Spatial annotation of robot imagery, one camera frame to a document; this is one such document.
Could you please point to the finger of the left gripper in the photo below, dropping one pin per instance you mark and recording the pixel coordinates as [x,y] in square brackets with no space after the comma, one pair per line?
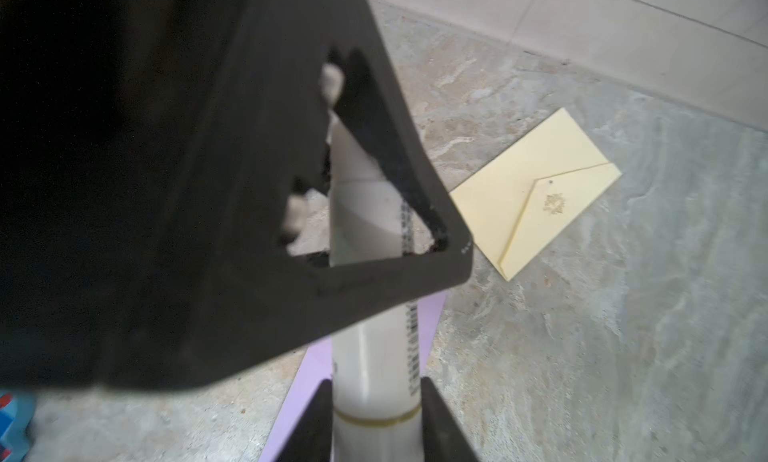
[236,115]

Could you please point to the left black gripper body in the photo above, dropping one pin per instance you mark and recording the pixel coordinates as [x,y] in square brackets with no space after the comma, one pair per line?
[117,172]

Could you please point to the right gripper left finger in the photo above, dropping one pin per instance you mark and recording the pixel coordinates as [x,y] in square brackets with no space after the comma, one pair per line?
[311,439]

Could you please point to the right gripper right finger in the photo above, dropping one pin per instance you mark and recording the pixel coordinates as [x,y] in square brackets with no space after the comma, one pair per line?
[443,439]

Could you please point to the white glue stick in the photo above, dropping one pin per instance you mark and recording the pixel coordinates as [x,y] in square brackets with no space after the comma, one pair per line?
[377,412]

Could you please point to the purple paper sheet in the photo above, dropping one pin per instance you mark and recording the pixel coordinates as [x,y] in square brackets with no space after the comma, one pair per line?
[317,364]

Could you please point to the yellow envelope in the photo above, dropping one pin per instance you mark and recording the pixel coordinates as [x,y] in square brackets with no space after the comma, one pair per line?
[518,203]

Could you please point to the blue toy car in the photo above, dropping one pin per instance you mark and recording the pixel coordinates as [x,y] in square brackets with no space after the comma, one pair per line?
[17,410]

